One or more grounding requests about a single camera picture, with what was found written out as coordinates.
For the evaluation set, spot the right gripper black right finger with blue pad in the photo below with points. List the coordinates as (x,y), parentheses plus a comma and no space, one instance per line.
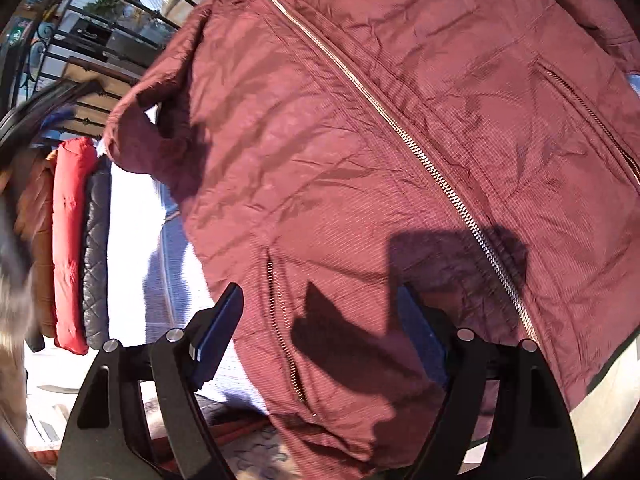
(531,435)

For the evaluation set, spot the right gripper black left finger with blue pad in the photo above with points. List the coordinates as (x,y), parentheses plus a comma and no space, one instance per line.
(107,437)

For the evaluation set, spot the maroon zip-up jacket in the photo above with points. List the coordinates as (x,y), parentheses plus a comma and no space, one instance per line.
(325,152)

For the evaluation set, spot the blue plaid bed sheet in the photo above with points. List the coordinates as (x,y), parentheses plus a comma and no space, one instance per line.
(154,280)

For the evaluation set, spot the dark grey quilted jacket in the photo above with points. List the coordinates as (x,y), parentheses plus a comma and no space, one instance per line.
(93,270)

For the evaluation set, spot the brown folded jacket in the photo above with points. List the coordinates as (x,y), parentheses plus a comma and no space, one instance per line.
(35,212)

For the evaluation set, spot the red folded puffer jacket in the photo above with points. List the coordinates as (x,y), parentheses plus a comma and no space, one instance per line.
(75,161)

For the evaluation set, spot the black metal bed frame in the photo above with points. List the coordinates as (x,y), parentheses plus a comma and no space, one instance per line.
(115,41)

